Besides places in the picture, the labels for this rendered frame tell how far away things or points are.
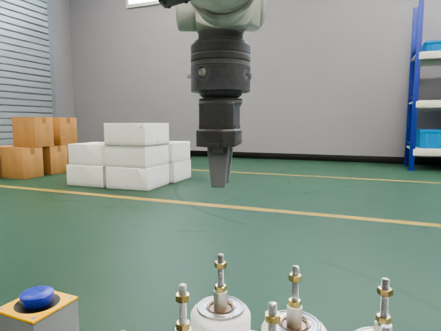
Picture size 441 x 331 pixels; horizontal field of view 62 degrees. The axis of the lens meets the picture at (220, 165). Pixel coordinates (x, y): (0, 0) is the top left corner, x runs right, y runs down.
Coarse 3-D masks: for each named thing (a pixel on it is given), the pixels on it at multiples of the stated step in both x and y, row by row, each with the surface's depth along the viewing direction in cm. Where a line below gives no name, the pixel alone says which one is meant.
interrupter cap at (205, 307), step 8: (200, 304) 59; (208, 304) 59; (232, 304) 59; (240, 304) 59; (200, 312) 56; (208, 312) 56; (216, 312) 57; (224, 312) 57; (232, 312) 56; (240, 312) 56
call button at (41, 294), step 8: (32, 288) 48; (40, 288) 48; (48, 288) 48; (24, 296) 46; (32, 296) 46; (40, 296) 46; (48, 296) 46; (24, 304) 45; (32, 304) 45; (40, 304) 46
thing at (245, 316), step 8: (192, 312) 58; (248, 312) 58; (192, 320) 56; (200, 320) 55; (208, 320) 55; (216, 320) 55; (224, 320) 55; (232, 320) 55; (240, 320) 55; (248, 320) 56; (192, 328) 57; (200, 328) 55; (208, 328) 54; (216, 328) 54; (224, 328) 54; (232, 328) 54; (240, 328) 55; (248, 328) 57
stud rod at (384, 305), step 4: (384, 280) 47; (388, 280) 47; (384, 284) 47; (388, 284) 47; (384, 288) 47; (388, 288) 48; (384, 300) 48; (380, 304) 48; (384, 304) 48; (380, 308) 48; (384, 308) 48; (380, 312) 48; (384, 312) 48; (384, 316) 48
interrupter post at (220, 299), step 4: (216, 292) 57; (220, 292) 57; (224, 292) 57; (216, 296) 57; (220, 296) 57; (224, 296) 57; (216, 300) 57; (220, 300) 57; (224, 300) 57; (216, 304) 57; (220, 304) 57; (224, 304) 57; (216, 308) 57; (220, 308) 57; (224, 308) 57
